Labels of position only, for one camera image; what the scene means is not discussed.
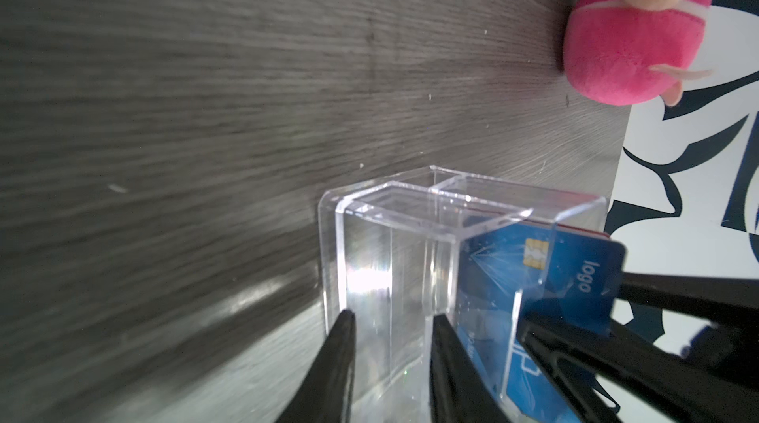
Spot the blue credit card with chip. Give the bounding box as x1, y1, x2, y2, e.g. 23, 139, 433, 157
454, 221, 627, 422

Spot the clear plastic card box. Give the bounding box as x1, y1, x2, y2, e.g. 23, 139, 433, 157
317, 166, 607, 422

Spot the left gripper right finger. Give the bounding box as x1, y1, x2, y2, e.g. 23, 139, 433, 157
430, 314, 509, 423

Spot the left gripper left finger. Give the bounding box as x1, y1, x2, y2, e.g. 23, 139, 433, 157
276, 310, 356, 423

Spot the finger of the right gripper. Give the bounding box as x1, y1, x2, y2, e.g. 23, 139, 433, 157
518, 313, 758, 422
618, 273, 758, 327

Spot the pink plush doll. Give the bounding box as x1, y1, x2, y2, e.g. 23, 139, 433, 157
563, 0, 713, 107

